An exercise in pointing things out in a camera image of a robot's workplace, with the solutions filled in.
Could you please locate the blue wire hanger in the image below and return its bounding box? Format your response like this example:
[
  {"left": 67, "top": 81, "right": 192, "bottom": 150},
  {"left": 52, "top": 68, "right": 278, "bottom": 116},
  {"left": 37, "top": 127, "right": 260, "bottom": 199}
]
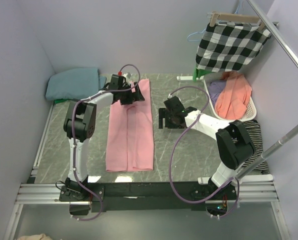
[{"left": 186, "top": 29, "right": 206, "bottom": 42}]

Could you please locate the pink t-shirt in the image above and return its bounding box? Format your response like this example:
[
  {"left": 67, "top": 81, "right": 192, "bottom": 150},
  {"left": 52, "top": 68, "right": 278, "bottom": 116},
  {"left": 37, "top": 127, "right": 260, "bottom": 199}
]
[{"left": 105, "top": 79, "right": 154, "bottom": 172}]

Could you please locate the black white checkered cloth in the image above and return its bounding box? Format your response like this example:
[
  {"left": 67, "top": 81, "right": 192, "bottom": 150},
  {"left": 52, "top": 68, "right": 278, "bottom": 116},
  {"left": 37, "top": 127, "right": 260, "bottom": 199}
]
[{"left": 195, "top": 22, "right": 271, "bottom": 73}]

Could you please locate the metal clothes rack pole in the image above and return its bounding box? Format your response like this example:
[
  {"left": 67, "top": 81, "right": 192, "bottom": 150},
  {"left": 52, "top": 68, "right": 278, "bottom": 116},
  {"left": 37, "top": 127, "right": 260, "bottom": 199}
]
[{"left": 236, "top": 0, "right": 298, "bottom": 180}]

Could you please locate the black white striped garment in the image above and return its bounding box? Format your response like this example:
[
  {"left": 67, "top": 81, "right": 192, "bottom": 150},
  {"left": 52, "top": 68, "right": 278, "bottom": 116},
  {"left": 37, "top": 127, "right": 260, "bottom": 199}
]
[{"left": 242, "top": 119, "right": 264, "bottom": 168}]

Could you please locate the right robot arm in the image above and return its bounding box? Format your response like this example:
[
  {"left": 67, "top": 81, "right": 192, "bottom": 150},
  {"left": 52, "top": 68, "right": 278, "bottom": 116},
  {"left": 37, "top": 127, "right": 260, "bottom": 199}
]
[{"left": 158, "top": 96, "right": 256, "bottom": 200}]

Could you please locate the folded teal t-shirt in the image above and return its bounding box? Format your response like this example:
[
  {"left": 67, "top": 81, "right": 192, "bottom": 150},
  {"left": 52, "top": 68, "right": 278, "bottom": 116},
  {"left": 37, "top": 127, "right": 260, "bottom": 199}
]
[{"left": 45, "top": 67, "right": 107, "bottom": 101}]

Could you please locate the wooden clothes hanger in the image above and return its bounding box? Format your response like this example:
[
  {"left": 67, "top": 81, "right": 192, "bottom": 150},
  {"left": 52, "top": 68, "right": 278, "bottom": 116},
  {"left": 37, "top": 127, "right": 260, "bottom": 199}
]
[{"left": 208, "top": 11, "right": 265, "bottom": 31}]

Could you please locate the aluminium frame rail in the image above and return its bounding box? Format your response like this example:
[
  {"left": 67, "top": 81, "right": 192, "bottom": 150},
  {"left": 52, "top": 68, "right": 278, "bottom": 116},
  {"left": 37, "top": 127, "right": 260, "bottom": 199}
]
[{"left": 2, "top": 154, "right": 280, "bottom": 240}]

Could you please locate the purple garment in basket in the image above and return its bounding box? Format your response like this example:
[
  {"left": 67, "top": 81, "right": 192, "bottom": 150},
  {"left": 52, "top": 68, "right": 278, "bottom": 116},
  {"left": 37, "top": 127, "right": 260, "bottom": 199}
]
[{"left": 207, "top": 80, "right": 226, "bottom": 105}]

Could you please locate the orange shirt in basket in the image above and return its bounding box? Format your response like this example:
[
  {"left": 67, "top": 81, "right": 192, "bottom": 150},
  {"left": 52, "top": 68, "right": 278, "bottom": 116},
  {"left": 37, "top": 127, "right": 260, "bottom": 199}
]
[{"left": 214, "top": 71, "right": 252, "bottom": 120}]

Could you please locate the white rack foot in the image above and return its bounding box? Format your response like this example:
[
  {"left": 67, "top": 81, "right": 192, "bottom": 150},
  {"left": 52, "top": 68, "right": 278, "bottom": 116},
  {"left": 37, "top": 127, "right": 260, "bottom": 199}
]
[{"left": 176, "top": 76, "right": 194, "bottom": 82}]

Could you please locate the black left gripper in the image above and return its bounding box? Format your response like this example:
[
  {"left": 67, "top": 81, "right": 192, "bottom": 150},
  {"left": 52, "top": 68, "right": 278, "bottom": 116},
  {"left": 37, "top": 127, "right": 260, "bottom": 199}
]
[{"left": 119, "top": 82, "right": 145, "bottom": 106}]

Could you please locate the white laundry basket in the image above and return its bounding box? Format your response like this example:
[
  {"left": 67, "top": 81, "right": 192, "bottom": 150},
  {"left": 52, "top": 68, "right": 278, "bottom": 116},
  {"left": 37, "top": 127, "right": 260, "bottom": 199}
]
[{"left": 202, "top": 71, "right": 257, "bottom": 122}]

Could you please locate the beige cloth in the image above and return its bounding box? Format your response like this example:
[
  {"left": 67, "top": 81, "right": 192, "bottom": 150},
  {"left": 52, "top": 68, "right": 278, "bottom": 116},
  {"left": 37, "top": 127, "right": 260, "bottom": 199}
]
[{"left": 17, "top": 233, "right": 52, "bottom": 240}]

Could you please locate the green hanging garment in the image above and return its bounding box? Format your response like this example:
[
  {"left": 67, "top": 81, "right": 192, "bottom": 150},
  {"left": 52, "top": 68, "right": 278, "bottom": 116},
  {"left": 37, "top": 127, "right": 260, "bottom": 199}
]
[{"left": 192, "top": 68, "right": 208, "bottom": 82}]

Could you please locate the black mounting base bar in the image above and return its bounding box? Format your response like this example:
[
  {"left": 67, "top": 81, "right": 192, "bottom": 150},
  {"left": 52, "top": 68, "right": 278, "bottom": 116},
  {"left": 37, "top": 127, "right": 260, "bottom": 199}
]
[{"left": 59, "top": 181, "right": 239, "bottom": 216}]

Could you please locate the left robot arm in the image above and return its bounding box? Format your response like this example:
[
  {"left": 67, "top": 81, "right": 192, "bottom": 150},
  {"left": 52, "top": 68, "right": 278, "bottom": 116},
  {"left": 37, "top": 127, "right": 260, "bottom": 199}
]
[{"left": 63, "top": 73, "right": 146, "bottom": 201}]

